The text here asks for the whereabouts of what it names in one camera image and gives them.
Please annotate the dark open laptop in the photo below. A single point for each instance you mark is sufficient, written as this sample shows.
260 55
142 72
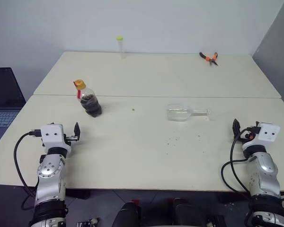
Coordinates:
3 99

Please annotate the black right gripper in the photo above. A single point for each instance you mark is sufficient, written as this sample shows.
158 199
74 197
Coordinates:
249 133

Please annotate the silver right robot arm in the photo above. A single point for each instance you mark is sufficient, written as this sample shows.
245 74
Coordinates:
265 170

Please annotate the clear tube with yellow cap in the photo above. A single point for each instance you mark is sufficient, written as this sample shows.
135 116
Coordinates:
121 48

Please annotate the dark liquid plastic bottle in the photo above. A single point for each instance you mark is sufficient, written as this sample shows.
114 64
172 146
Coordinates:
91 104

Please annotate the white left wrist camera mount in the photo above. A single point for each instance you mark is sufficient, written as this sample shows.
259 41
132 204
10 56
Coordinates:
52 136

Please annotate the dark rounded shape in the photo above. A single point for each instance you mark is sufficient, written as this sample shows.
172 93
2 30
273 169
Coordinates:
127 215
187 212

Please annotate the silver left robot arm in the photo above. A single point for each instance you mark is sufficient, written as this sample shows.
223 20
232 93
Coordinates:
49 170

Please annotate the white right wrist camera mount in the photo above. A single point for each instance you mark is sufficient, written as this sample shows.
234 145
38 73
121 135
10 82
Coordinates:
268 133

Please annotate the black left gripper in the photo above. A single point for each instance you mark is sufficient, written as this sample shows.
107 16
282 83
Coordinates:
71 138

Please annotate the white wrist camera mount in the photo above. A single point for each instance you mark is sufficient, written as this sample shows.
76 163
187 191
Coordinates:
52 136
268 133

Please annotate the clear glass with dark liquid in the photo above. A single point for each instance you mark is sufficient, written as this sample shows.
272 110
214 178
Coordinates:
177 113

